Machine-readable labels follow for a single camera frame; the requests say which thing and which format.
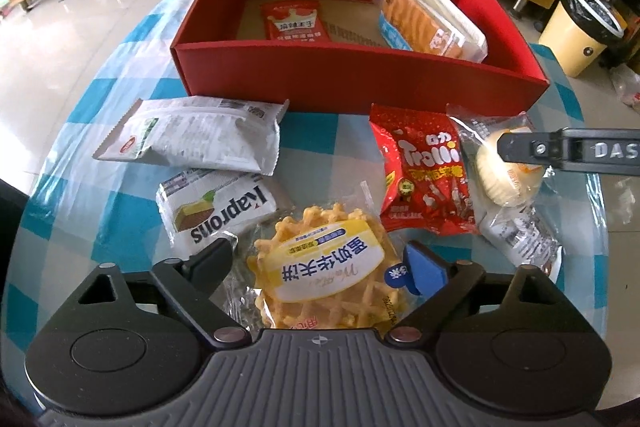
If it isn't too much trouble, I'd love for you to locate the blue checkered tablecloth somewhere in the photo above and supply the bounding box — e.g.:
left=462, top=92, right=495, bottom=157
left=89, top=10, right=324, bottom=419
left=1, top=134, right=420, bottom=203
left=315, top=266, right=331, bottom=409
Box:
left=27, top=0, right=611, bottom=358

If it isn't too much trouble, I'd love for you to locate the silver snack packet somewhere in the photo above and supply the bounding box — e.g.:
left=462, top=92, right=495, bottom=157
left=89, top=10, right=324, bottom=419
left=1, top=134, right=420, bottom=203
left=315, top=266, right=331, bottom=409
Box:
left=92, top=97, right=291, bottom=176

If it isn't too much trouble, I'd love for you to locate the yellow trash bin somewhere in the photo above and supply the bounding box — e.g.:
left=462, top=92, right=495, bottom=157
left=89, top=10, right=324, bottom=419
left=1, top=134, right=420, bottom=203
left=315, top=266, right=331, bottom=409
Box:
left=539, top=0, right=628, bottom=78

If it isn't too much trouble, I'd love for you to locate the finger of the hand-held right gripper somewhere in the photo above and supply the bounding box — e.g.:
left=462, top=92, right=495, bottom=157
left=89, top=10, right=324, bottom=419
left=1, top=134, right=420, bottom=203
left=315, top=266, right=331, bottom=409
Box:
left=496, top=127, right=640, bottom=178

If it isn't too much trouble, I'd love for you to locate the clear round cake packet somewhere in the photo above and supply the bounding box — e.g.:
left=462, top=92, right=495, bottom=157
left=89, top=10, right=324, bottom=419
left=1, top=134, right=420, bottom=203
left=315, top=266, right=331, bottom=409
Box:
left=445, top=103, right=556, bottom=212

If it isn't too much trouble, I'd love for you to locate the red cardboard box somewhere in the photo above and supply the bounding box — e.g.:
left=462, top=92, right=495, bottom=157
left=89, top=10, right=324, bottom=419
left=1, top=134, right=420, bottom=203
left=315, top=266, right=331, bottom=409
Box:
left=170, top=0, right=551, bottom=115

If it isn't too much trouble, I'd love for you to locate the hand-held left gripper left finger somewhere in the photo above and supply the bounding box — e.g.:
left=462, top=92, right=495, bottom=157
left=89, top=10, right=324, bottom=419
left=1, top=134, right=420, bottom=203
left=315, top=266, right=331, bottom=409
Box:
left=77, top=238, right=251, bottom=349

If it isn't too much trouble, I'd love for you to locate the clear plastic bag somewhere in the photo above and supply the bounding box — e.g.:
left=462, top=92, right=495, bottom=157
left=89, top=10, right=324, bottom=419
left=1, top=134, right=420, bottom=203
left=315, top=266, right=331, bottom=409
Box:
left=610, top=67, right=640, bottom=108

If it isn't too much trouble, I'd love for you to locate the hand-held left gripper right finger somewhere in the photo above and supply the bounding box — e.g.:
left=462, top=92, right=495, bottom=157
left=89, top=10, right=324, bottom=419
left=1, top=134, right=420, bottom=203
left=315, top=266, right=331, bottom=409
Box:
left=384, top=242, right=556, bottom=349

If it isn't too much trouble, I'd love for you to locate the red sausage packet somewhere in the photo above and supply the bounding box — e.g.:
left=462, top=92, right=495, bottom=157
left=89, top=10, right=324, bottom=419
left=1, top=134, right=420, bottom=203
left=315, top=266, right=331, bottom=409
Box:
left=261, top=1, right=332, bottom=44

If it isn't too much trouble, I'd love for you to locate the yellow waffle packet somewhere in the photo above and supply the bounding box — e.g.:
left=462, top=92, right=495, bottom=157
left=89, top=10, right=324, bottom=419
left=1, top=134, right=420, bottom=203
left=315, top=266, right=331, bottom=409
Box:
left=222, top=181, right=431, bottom=339

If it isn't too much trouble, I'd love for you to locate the red gummy candy packet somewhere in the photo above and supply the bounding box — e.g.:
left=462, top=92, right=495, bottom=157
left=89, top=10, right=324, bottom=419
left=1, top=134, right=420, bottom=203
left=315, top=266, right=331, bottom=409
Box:
left=369, top=103, right=476, bottom=237

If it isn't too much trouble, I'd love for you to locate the white wafer packet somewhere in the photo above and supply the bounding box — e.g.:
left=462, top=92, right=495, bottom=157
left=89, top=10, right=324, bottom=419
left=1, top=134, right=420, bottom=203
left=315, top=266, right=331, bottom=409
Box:
left=477, top=204, right=563, bottom=283
left=156, top=171, right=280, bottom=262

